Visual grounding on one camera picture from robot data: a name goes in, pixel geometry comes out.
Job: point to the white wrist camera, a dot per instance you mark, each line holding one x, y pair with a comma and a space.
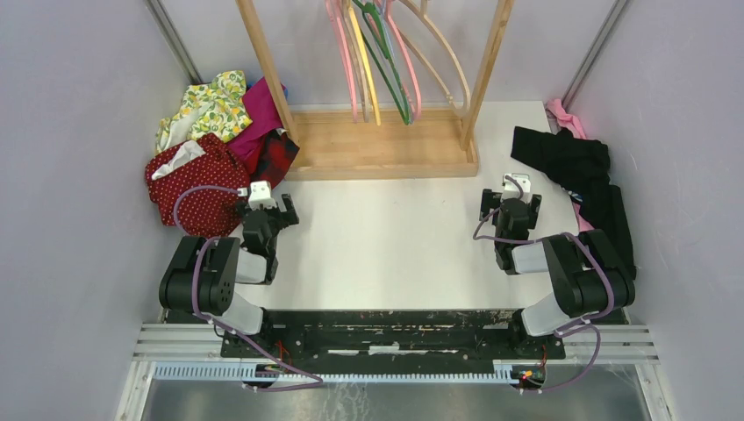
517, 186
260, 196

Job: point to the magenta garment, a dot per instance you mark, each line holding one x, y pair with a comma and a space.
264, 116

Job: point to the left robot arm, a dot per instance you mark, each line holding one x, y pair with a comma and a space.
202, 276

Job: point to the red black plaid garment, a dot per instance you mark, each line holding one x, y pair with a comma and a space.
274, 158

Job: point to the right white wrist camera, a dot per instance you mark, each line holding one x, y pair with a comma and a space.
517, 186

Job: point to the yellow hanger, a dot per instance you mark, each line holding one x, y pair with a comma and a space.
371, 88

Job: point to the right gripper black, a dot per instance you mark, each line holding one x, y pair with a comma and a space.
490, 199

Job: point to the lemon print garment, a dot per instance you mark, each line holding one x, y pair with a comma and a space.
211, 108

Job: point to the white cable duct strip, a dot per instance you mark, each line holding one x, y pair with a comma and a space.
256, 372

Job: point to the wooden hanger rack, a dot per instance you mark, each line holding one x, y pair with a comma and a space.
440, 143

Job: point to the red polka dot skirt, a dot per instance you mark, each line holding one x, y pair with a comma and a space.
195, 185

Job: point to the green hanger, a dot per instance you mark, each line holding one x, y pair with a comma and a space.
383, 55

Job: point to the pink hanger left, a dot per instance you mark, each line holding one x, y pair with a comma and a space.
339, 32

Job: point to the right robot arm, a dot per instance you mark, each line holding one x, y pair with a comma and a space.
587, 277

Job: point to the pink garment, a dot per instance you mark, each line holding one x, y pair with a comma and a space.
573, 124

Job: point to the pink hanger right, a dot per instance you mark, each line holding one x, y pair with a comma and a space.
414, 99

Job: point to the pink hanger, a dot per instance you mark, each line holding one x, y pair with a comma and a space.
339, 32
414, 99

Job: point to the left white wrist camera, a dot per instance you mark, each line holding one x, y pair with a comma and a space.
260, 196

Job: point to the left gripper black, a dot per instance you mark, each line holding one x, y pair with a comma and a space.
288, 217

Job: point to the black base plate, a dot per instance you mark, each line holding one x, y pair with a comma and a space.
401, 342

